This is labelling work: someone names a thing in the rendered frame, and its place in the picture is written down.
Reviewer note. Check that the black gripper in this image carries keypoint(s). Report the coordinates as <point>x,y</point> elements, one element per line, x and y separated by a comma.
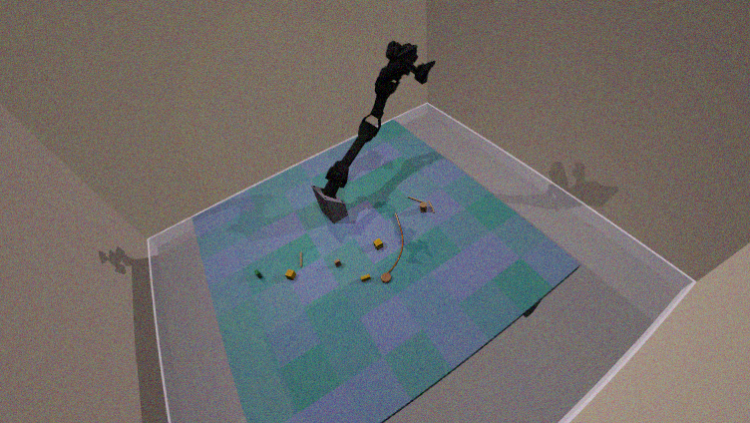
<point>403,65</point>

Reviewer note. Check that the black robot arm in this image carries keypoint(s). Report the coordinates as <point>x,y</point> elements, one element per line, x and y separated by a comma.
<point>338,173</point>

